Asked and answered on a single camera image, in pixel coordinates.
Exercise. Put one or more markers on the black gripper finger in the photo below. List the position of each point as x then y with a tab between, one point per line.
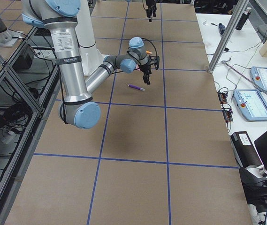
154	11
149	14
146	78

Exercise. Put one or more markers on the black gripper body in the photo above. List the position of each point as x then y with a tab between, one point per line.
149	5
144	69

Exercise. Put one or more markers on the purple marker pen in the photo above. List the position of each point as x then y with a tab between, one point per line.
136	87

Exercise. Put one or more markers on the black water bottle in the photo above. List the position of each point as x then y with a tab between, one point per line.
244	17

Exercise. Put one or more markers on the near blue teach pendant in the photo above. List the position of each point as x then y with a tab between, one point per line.
251	104

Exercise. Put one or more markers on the black cardboard box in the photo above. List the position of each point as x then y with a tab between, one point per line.
244	151

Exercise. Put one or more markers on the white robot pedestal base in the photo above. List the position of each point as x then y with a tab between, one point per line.
91	56

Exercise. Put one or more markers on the aluminium frame post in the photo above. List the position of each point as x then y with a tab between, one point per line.
237	13

